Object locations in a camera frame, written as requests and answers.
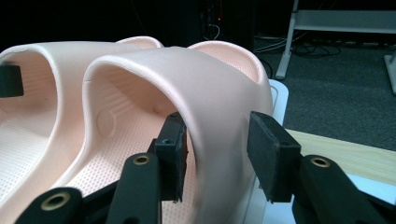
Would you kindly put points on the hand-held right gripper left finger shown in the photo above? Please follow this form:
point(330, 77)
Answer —
point(172, 161)

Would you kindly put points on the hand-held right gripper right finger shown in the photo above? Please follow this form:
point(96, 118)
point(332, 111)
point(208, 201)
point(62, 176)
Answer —
point(274, 161)

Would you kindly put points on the pink rubber slipper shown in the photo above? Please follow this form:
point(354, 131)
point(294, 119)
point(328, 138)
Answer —
point(34, 133)
point(218, 93)

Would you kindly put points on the white table mat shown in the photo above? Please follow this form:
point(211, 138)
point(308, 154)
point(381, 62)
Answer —
point(373, 190)

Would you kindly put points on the dark equipment cabinet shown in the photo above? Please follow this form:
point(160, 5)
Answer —
point(230, 21)

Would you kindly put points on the white metal table frame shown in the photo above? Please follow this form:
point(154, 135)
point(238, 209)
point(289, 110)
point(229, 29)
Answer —
point(342, 20)

